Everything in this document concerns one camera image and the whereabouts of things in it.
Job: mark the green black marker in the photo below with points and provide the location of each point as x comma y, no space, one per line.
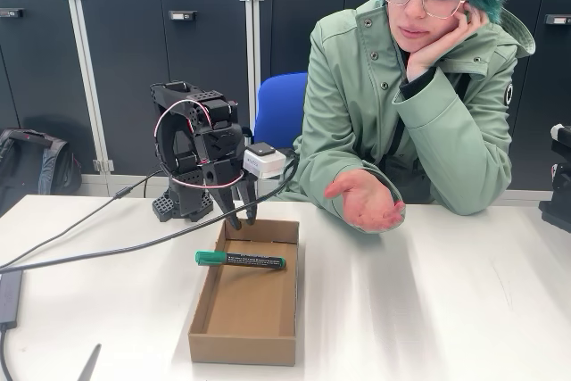
250,261

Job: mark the left forearm green sleeve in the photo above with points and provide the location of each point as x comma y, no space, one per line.
450,131

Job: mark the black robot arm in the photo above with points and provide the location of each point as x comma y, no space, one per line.
187,202

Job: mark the idle black robot arm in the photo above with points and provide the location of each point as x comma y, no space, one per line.
560,216

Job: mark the right forearm green sleeve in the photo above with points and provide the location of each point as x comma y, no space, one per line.
312,184

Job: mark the person in green jacket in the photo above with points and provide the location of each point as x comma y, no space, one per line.
357,86

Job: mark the seated person's right hand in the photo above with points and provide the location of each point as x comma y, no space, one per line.
366,202

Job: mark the seated person's left hand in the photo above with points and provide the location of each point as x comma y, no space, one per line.
439,51

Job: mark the blue chair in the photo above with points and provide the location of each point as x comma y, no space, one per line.
276,109

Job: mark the brown cardboard box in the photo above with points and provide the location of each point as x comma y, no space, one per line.
250,309

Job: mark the dark grey cabinet door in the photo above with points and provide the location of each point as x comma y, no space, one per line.
35,64
285,33
544,86
134,64

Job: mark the black backpack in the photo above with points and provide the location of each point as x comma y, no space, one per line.
35,167

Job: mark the grey scissors blade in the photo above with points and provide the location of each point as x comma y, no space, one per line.
89,365

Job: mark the grey USB hub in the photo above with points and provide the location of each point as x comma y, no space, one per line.
9,300

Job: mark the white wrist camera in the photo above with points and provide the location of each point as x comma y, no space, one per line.
263,160

